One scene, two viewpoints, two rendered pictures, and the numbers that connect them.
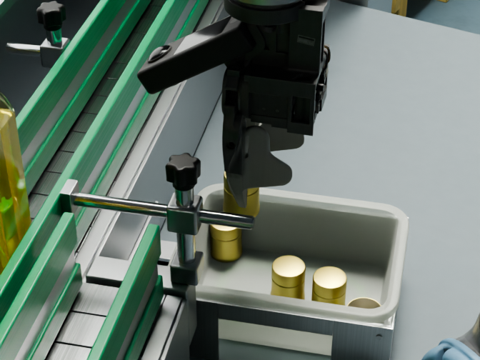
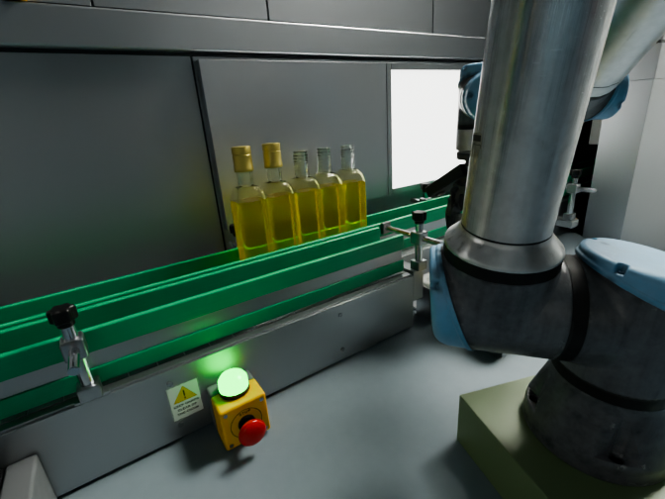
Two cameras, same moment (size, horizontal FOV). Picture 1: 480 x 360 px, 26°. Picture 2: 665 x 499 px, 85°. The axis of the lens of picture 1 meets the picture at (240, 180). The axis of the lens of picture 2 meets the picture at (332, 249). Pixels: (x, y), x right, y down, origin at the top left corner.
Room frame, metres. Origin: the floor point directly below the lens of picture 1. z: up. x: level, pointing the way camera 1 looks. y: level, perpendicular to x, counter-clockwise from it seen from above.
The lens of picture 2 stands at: (0.07, -0.34, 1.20)
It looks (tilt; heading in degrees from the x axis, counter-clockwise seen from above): 20 degrees down; 45
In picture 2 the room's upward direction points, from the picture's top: 4 degrees counter-clockwise
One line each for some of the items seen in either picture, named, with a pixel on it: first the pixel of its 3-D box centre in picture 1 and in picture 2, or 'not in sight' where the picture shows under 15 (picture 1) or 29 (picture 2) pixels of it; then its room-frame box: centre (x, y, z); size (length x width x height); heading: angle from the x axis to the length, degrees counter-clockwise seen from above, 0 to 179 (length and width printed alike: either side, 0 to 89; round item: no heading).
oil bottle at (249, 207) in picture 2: not in sight; (253, 239); (0.44, 0.26, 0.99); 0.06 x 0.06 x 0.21; 79
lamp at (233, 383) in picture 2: not in sight; (233, 381); (0.27, 0.10, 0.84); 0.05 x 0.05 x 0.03
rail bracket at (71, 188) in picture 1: (158, 216); (410, 238); (0.70, 0.07, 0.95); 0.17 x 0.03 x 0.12; 78
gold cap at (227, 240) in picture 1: (226, 236); not in sight; (0.86, 0.02, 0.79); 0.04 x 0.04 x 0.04
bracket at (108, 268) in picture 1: (143, 298); (404, 277); (0.70, 0.09, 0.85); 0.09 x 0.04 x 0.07; 78
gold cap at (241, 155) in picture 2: not in sight; (241, 158); (0.44, 0.26, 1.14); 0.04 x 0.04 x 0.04
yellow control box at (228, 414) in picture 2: not in sight; (238, 410); (0.27, 0.10, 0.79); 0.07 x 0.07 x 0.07; 78
